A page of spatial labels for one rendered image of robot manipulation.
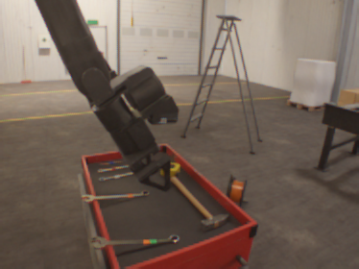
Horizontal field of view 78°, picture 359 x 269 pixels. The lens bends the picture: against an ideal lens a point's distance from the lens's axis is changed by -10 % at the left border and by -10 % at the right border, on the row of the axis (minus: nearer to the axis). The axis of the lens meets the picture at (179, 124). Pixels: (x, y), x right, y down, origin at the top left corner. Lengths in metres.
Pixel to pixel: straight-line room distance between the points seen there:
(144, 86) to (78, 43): 0.13
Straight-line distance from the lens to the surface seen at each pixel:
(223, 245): 0.82
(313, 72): 7.05
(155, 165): 0.43
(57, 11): 0.40
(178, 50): 11.94
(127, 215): 0.91
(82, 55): 0.39
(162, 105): 0.45
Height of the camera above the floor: 1.48
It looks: 18 degrees down
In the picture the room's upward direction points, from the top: 3 degrees clockwise
